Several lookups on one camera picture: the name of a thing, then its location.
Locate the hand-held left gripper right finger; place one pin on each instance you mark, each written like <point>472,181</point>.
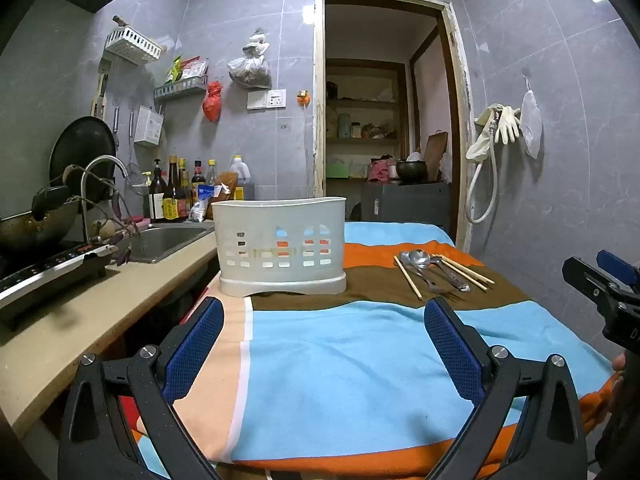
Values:
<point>452,355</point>

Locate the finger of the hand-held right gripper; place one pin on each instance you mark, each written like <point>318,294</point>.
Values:
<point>587,280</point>
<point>620,267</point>

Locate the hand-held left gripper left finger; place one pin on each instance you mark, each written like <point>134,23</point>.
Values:
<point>195,350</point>

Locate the metal fork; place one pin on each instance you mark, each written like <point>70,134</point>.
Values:
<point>436,288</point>

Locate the metal spoon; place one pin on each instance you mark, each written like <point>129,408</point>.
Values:
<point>420,258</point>
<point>406,258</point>

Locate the white plastic utensil basket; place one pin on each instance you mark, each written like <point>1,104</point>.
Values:
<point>280,220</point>

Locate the person's right forearm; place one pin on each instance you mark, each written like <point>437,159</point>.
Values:
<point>629,430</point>

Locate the person's right hand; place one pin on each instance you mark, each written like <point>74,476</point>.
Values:
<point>619,362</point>

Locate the striped blanket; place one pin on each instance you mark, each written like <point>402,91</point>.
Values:
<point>350,360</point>

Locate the steel sink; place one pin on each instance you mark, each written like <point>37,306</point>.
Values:
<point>160,242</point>

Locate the beige kitchen counter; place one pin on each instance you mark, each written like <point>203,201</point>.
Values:
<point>75,320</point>

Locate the pink sponge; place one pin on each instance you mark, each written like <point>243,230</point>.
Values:
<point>137,219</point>

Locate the blue white bag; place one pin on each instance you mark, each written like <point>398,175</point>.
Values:
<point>202,205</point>

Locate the wilted purple plant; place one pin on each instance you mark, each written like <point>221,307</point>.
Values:
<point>120,220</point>

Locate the yellow cap sauce bottle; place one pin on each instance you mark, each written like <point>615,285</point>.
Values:
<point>184,195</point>

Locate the grey cabinet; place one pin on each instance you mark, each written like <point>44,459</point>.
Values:
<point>405,205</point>

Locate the green bottle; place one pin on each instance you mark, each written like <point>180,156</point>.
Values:
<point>147,200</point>

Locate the black induction cooker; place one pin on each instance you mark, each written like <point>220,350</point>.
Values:
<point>45,275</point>

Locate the red brown packet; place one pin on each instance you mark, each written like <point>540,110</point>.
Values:
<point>226,185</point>

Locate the white hanging plastic bag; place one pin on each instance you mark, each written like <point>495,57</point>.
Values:
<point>531,120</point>

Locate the cream rubber glove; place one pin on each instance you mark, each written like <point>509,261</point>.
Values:
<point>480,147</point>
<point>507,127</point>

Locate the red cap sauce bottle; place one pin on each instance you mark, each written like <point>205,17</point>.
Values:
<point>198,177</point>

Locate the clear yellow cap bottle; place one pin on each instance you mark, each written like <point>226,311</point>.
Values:
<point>211,175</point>

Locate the metal strainer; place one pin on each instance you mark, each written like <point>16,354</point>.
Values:
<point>135,180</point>

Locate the oil jug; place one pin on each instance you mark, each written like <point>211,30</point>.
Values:
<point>242,175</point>

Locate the black pot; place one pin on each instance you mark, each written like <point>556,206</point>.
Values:
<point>411,172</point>

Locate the wooden cutting board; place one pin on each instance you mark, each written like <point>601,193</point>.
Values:
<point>436,155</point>

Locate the pink cloth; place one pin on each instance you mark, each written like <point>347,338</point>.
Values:
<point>382,170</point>

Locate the dark wok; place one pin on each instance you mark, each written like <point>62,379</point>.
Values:
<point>30,230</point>

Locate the curved steel faucet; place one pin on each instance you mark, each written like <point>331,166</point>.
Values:
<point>102,160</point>

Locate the green box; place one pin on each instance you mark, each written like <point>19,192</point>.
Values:
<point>345,170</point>

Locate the round black pan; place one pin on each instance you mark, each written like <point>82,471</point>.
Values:
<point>82,145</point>

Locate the red plastic bag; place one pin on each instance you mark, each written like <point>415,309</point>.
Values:
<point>212,102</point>

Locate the pale green jar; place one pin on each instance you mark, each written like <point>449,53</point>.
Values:
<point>343,126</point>

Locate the wooden shelf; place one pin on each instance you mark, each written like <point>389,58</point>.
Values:
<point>362,105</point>

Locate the wooden spatula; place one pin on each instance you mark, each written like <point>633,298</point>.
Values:
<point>101,90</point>

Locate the green yellow packet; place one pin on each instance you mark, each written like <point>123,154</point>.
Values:
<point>173,71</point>

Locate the red white packet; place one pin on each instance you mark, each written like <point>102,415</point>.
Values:
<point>195,69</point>

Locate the clear plastic bag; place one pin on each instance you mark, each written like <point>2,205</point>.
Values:
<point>250,67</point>

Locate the wooden rolling pin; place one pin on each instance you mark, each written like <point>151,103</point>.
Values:
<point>119,20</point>

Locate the white wall caddy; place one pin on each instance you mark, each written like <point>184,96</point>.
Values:
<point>149,127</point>

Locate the white wall switch socket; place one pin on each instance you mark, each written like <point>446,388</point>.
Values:
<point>266,99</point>

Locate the metal wall rack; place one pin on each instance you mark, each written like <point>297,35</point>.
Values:
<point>180,89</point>

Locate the door frame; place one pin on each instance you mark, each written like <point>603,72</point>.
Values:
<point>318,110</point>

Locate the orange wall hook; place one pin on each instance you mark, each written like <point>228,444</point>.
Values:
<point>303,98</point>

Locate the white slotted wall basket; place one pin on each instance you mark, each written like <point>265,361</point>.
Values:
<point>132,45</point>

